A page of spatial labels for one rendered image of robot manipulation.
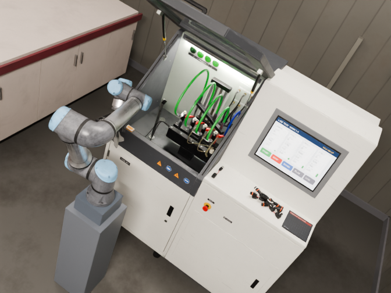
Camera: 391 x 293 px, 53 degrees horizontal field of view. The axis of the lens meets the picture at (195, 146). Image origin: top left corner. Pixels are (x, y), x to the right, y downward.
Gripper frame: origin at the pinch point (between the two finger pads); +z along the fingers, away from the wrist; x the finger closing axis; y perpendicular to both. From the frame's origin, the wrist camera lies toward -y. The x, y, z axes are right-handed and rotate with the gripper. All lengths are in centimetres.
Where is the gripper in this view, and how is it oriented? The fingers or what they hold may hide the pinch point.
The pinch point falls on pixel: (106, 145)
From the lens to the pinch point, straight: 208.8
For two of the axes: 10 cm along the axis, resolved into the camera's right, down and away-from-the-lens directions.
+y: 6.3, 1.1, 7.7
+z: -2.5, 9.7, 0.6
